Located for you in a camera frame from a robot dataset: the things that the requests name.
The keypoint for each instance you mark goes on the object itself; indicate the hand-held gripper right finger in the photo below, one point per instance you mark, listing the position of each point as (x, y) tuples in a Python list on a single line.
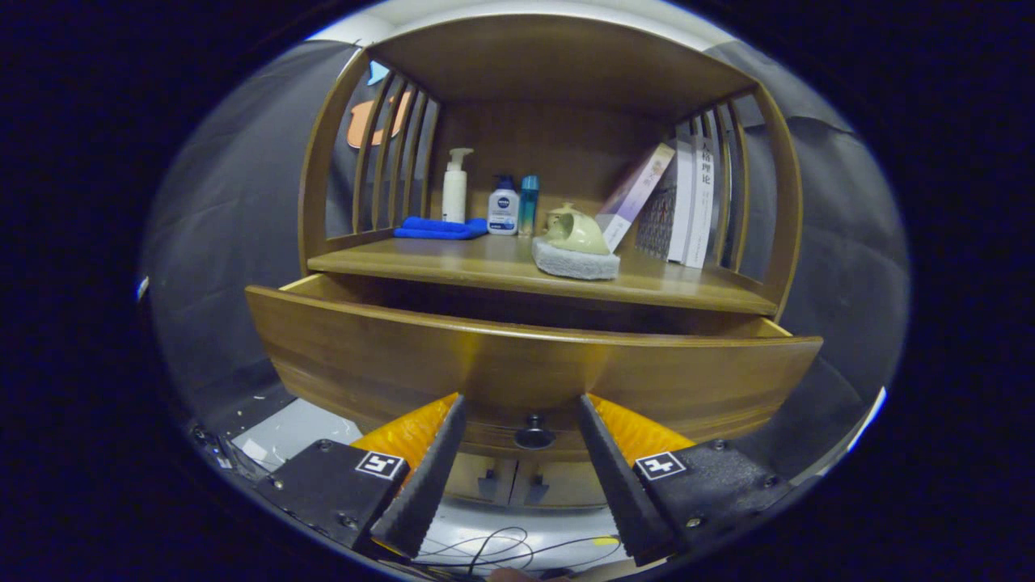
[(618, 493)]

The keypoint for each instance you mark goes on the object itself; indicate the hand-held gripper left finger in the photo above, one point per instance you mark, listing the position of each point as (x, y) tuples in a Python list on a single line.
[(424, 493)]

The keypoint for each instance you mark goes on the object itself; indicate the wooden drawer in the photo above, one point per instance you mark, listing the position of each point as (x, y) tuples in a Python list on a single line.
[(388, 364)]

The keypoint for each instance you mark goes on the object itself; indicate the wooden countertop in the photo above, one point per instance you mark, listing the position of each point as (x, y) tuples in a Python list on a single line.
[(485, 263)]

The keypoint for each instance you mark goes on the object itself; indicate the wooden cabinet with slatted hutch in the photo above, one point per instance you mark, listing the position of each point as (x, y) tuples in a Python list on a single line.
[(566, 73)]

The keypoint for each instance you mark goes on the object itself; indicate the blue folded cloth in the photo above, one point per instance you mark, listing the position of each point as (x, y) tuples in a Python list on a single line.
[(441, 228)]

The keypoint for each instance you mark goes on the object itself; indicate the white bottle with blue cap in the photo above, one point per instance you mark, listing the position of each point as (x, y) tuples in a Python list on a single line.
[(503, 210)]

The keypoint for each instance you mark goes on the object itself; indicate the purple white leaning book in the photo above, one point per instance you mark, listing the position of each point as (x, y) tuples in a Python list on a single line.
[(635, 198)]

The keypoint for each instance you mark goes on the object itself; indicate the white pump bottle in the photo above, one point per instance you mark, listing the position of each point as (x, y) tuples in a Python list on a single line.
[(454, 194)]

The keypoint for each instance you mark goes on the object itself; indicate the teal bottle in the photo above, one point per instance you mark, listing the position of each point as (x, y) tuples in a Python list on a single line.
[(528, 206)]

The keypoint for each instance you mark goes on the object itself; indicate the black backdrop cloth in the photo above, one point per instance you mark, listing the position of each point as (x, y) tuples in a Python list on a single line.
[(226, 226)]

